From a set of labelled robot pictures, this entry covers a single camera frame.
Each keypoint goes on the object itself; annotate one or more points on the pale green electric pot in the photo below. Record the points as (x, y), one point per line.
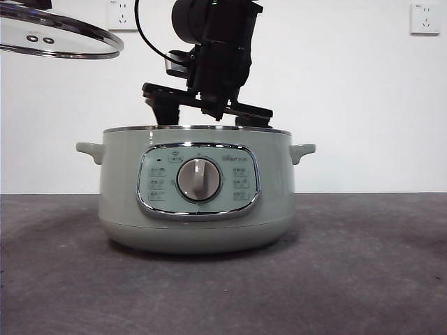
(122, 181)

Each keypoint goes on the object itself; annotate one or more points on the white wall socket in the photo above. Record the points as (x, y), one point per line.
(425, 19)
(123, 15)

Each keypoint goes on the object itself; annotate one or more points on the pale grey camera box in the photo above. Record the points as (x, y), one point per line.
(176, 64)

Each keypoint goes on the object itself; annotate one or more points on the glass lid with green knob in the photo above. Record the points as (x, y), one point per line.
(77, 38)

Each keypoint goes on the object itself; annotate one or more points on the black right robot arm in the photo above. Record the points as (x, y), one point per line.
(195, 17)

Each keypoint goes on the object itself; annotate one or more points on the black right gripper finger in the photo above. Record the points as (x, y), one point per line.
(253, 123)
(166, 113)

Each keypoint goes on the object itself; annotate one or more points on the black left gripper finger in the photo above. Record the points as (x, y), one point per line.
(42, 4)

